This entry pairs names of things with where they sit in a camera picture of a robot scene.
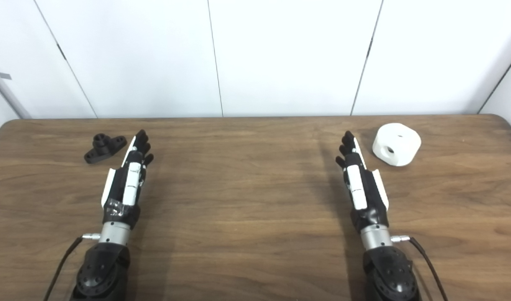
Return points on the black flanged holder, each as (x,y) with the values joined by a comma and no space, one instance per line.
(103,148)

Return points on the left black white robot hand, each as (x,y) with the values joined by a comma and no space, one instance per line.
(121,184)

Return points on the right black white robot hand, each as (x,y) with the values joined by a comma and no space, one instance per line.
(370,196)

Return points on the round white plastic piece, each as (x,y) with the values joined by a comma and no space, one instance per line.
(402,146)

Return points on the grey wall corner trim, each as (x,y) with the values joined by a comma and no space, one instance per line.
(6,92)

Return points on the small grey wall tag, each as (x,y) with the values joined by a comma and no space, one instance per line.
(5,76)

